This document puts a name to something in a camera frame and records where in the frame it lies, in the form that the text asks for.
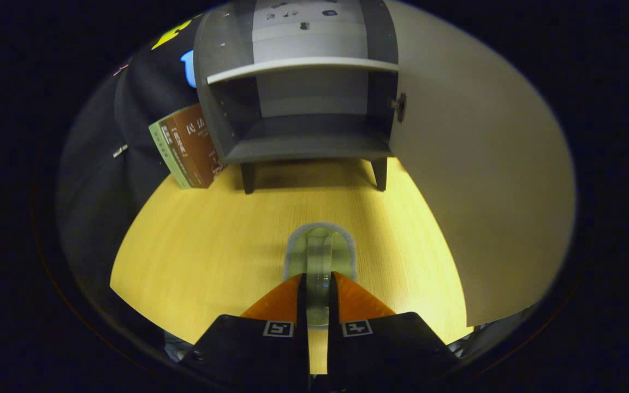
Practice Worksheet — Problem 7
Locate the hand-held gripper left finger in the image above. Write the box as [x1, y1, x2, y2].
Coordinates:
[181, 273, 311, 391]

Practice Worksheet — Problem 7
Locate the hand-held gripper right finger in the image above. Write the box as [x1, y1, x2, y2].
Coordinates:
[327, 271, 457, 391]

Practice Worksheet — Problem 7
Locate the clear glass cup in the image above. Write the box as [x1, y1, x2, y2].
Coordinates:
[283, 221, 358, 328]

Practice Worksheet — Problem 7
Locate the beige cabinet door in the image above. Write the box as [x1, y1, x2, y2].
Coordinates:
[383, 0, 576, 327]

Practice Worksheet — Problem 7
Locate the grey cabinet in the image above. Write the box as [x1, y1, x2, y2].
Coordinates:
[193, 0, 400, 194]

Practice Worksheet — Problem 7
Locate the black backdrop cloth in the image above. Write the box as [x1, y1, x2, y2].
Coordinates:
[57, 14, 206, 339]

